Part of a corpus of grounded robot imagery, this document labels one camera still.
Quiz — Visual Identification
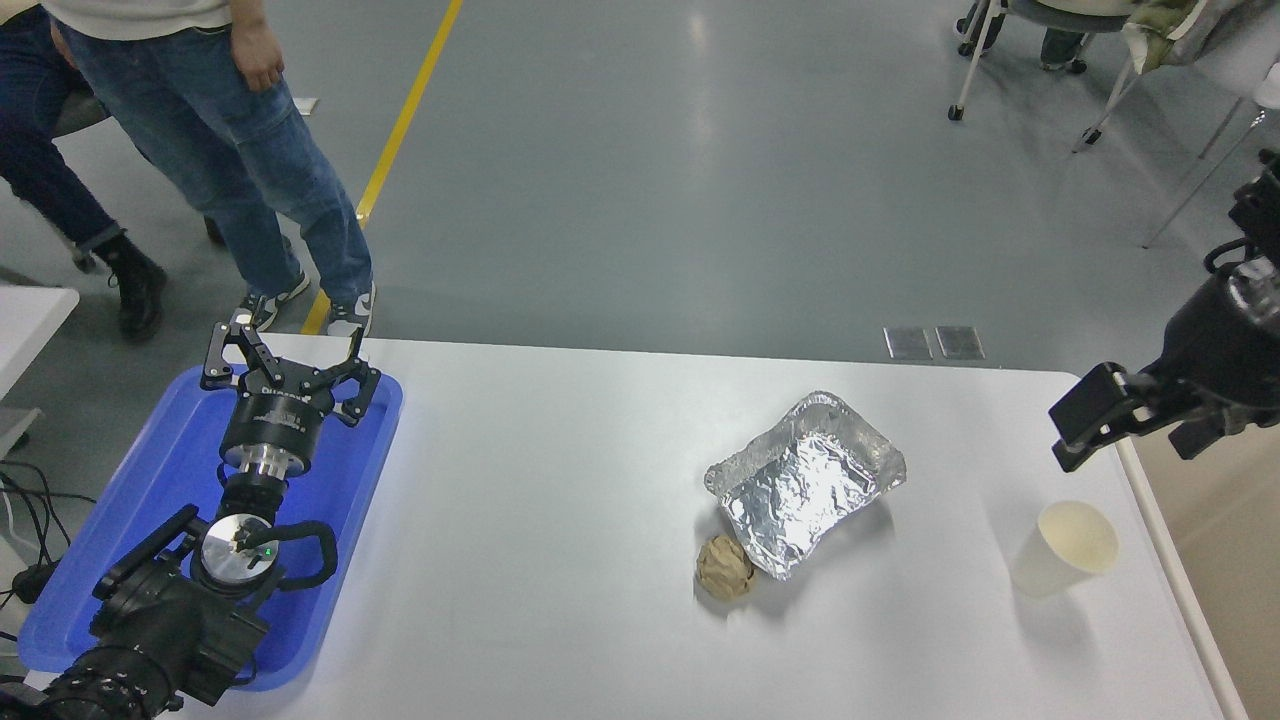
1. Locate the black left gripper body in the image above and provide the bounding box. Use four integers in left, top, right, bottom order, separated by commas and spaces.
220, 376, 335, 464

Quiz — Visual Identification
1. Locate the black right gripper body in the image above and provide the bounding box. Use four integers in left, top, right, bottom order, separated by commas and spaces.
1144, 279, 1280, 423

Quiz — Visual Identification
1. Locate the white paper cup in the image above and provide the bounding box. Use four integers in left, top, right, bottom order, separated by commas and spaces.
1010, 500, 1120, 601

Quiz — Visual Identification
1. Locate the standing person's left hand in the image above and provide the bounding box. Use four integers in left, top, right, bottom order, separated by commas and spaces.
231, 20, 288, 95

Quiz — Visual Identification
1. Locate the blue plastic tray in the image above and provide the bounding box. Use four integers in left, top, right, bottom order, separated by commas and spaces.
18, 362, 405, 693

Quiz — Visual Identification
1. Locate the large pale bin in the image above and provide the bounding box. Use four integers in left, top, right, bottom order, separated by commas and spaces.
1112, 400, 1280, 720

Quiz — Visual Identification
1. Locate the standing person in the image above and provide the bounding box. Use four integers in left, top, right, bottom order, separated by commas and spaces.
40, 0, 378, 338

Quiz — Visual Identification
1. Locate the white chair with grey legs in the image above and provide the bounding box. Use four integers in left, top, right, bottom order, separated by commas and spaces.
1143, 60, 1280, 249
1072, 0, 1280, 153

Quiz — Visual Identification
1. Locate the white side table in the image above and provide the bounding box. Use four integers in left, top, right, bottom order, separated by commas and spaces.
0, 287, 80, 456

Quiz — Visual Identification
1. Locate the seated person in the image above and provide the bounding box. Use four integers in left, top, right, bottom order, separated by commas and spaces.
0, 5, 168, 341

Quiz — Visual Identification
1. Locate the crumpled foil tray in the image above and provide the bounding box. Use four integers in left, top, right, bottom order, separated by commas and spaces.
705, 391, 908, 581

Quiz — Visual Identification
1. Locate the olive jacket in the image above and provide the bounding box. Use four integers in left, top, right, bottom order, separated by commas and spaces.
1120, 0, 1216, 73

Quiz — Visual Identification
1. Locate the person on wheeled chair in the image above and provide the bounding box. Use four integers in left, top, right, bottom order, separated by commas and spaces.
958, 0, 1089, 73

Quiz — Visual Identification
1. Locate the white wheeled chair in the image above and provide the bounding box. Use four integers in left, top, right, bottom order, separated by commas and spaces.
948, 0, 1131, 123

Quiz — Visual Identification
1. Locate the crumpled tan paper ball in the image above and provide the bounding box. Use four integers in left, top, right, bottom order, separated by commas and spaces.
696, 534, 757, 603

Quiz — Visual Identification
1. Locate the black cable bundle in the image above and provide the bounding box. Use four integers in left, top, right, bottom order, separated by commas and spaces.
0, 458, 98, 641

